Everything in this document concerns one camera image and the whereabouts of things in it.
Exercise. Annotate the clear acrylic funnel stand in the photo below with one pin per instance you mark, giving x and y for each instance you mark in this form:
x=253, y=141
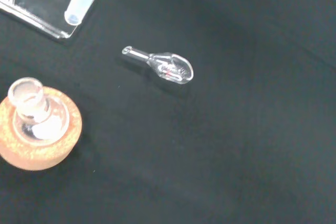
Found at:
x=39, y=6

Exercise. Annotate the clear glass weighing funnel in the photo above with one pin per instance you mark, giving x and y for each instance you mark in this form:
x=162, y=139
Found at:
x=168, y=66

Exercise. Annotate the small round-bottom glass flask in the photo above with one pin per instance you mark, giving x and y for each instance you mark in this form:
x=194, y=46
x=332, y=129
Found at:
x=34, y=119

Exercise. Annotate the black bench cloth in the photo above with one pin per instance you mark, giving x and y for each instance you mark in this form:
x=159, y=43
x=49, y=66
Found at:
x=236, y=129

